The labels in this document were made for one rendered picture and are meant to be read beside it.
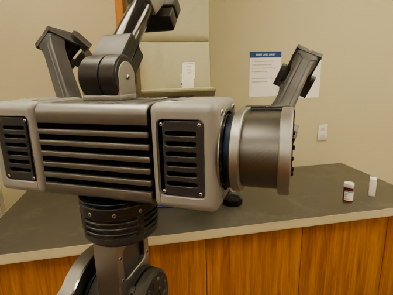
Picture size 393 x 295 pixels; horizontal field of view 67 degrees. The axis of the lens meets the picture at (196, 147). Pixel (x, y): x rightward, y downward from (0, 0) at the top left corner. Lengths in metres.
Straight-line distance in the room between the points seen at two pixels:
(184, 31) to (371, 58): 1.40
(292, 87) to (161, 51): 0.77
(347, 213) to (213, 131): 1.21
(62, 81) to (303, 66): 0.65
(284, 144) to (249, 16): 1.62
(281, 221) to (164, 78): 0.82
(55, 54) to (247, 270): 1.15
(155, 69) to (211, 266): 0.91
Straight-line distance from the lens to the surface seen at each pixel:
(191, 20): 1.43
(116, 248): 0.53
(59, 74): 0.93
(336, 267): 1.69
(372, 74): 2.39
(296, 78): 0.79
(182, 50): 1.40
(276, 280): 1.56
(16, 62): 1.93
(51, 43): 1.02
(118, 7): 1.32
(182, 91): 1.29
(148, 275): 0.61
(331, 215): 1.49
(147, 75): 1.38
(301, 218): 1.42
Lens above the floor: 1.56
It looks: 14 degrees down
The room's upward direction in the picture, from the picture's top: 1 degrees counter-clockwise
